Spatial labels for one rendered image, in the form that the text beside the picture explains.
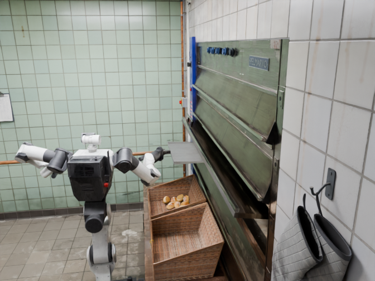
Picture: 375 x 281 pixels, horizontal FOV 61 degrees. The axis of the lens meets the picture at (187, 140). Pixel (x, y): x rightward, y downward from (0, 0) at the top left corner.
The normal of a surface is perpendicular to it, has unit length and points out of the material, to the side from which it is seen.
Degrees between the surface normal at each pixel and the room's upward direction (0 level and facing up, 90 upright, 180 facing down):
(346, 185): 90
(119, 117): 90
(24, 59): 90
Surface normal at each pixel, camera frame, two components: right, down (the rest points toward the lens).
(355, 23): -0.99, 0.05
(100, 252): 0.14, -0.14
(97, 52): 0.14, 0.29
